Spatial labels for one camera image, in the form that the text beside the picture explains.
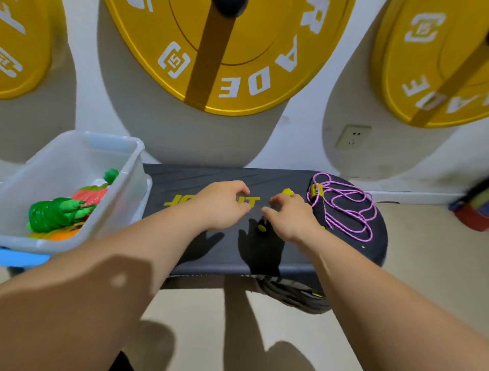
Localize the person's black shorts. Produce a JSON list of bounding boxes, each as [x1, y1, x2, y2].
[[108, 350, 137, 371]]

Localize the blue plastic piece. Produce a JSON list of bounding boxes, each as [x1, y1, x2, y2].
[[0, 248, 50, 269]]

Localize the dark green jump rope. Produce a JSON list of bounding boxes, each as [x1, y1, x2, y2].
[[28, 197, 99, 234]]

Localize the white wall socket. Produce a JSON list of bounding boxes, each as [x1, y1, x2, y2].
[[335, 124, 373, 151]]

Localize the person's right hand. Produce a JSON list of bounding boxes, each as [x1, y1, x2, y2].
[[261, 193, 325, 247]]

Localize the pink handled jump rope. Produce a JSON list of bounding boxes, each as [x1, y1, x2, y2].
[[72, 183, 110, 207]]

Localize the black aerobic step platform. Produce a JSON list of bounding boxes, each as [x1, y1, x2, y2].
[[8, 163, 389, 314]]

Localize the red fire extinguisher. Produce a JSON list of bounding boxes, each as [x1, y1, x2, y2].
[[449, 177, 489, 232]]

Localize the purple rope with foam handles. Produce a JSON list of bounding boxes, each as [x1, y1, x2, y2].
[[257, 173, 379, 244]]

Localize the person's left hand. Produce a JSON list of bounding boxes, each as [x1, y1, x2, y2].
[[187, 180, 252, 232]]

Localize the clear plastic storage bin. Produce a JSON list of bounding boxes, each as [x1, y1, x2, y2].
[[0, 130, 148, 255]]

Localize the person's left forearm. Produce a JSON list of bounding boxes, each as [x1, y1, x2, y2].
[[0, 200, 211, 371]]

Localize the black plate peg cap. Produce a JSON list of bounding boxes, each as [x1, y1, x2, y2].
[[212, 0, 249, 18]]

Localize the person's right forearm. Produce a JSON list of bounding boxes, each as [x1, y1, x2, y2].
[[298, 228, 489, 371]]

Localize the orange handled yellow jump rope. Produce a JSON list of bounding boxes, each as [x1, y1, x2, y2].
[[31, 228, 84, 243]]

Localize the large yellow weight plate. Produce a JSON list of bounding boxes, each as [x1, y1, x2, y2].
[[104, 0, 356, 117]]

